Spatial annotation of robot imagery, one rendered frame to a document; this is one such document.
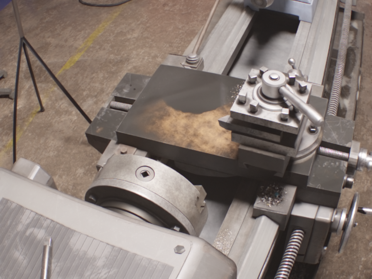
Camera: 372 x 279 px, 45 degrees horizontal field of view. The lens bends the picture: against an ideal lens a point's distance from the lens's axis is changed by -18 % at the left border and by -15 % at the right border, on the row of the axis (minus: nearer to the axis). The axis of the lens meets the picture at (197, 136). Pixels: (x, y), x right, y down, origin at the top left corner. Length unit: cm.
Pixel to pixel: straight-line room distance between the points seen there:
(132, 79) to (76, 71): 166
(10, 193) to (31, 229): 10
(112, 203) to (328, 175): 66
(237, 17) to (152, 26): 161
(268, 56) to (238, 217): 87
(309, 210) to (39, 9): 348
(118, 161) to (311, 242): 72
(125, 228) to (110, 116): 89
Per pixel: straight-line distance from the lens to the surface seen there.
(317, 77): 178
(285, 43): 213
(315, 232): 147
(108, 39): 359
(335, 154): 148
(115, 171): 100
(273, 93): 118
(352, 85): 248
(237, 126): 122
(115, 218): 76
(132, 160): 100
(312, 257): 160
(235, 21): 205
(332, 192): 138
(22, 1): 478
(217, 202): 154
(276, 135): 120
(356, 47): 278
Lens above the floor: 195
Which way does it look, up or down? 46 degrees down
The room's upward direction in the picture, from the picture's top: 6 degrees counter-clockwise
